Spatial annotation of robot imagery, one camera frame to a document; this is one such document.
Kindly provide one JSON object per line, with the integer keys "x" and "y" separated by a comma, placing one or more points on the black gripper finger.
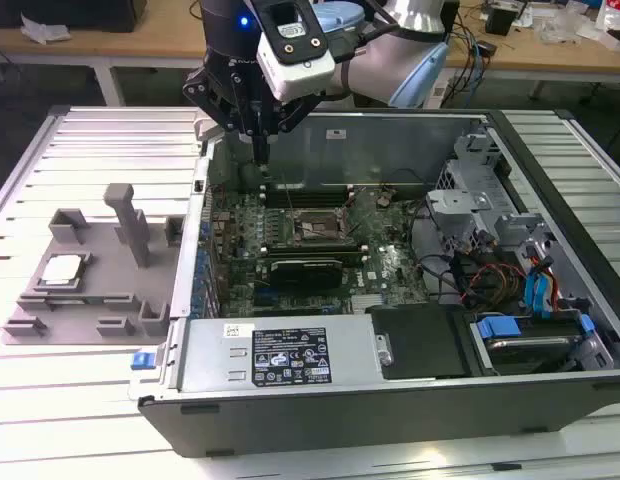
{"x": 295, "y": 117}
{"x": 210, "y": 100}

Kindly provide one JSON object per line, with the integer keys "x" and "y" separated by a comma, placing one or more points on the silver CPU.
{"x": 62, "y": 270}

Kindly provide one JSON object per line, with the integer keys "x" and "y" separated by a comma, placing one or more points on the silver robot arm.
{"x": 370, "y": 70}

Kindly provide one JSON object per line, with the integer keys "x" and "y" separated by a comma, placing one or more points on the CPU socket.
{"x": 315, "y": 227}

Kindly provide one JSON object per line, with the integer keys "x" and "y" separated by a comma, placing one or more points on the black case fan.
{"x": 249, "y": 179}

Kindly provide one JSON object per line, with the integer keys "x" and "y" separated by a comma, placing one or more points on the long wooden desk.
{"x": 140, "y": 45}

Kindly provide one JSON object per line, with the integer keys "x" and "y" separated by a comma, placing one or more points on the round coin battery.
{"x": 384, "y": 201}

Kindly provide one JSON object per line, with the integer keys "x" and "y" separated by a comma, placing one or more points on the black graphics card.
{"x": 305, "y": 275}

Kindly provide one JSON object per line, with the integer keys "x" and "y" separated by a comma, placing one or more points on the large black box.
{"x": 65, "y": 12}

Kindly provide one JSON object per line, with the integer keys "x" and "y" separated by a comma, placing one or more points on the grey metal drive cage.
{"x": 455, "y": 202}

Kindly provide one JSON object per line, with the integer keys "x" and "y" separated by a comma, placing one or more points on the white crumpled plastic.
{"x": 42, "y": 31}

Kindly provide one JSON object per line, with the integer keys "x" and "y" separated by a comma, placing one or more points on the green motherboard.
{"x": 390, "y": 280}

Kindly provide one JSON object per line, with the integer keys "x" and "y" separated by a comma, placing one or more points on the silver chipset heatsink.
{"x": 367, "y": 303}

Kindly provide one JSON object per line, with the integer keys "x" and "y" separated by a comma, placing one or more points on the small flat black device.
{"x": 487, "y": 47}

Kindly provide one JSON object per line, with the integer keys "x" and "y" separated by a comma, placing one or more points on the grey plastic parts rack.
{"x": 105, "y": 280}

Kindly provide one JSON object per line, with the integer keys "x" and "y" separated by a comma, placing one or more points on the small black box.
{"x": 500, "y": 21}

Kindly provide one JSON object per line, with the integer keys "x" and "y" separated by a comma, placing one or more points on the grey power supply unit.
{"x": 215, "y": 350}

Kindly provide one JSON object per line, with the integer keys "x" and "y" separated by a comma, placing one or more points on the black plastic shroud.
{"x": 420, "y": 340}

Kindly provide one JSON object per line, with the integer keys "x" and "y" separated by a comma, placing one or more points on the blue case latch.
{"x": 142, "y": 361}

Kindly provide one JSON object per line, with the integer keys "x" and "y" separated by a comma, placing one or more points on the clear plastic bags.
{"x": 565, "y": 25}

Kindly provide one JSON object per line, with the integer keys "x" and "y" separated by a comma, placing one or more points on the black open PC case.
{"x": 340, "y": 425}

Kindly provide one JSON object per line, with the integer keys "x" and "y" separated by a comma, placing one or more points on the hard disk in blue carrier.
{"x": 530, "y": 350}

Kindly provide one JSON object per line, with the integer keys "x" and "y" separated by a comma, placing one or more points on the red and white bag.
{"x": 615, "y": 20}

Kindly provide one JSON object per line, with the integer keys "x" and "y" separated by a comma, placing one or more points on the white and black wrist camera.
{"x": 300, "y": 70}

